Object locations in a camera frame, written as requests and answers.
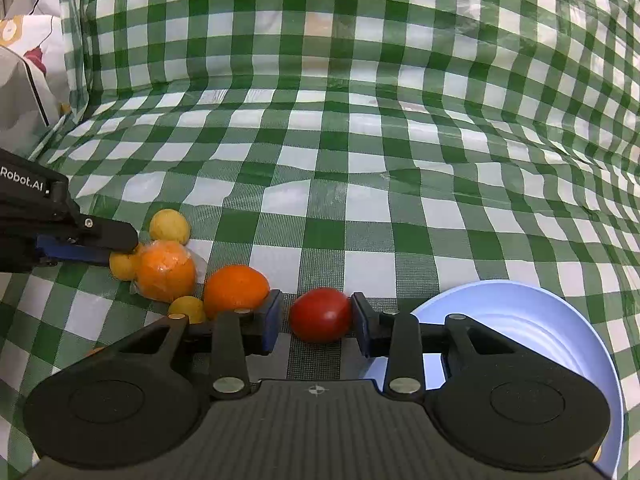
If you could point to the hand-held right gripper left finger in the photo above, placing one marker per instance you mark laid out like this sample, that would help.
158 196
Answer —
272 325

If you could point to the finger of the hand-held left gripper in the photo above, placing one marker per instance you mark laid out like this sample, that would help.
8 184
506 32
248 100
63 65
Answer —
110 236
55 249

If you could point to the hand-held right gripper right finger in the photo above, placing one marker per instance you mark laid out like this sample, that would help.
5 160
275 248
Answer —
361 330

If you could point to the small yellow fruit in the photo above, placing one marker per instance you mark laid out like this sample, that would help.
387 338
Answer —
187 306
122 266
170 225

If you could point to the red tomato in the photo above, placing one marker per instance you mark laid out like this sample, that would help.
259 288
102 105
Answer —
320 315

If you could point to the plastic-wrapped orange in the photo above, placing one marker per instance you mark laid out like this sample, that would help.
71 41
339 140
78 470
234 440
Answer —
165 272

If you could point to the light blue plate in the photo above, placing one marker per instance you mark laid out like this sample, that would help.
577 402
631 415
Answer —
525 310

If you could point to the white printed cloth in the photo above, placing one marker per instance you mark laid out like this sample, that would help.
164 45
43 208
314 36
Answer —
30 60

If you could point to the green checked tablecloth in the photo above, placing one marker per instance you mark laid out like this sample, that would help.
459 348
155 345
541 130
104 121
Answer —
350 110

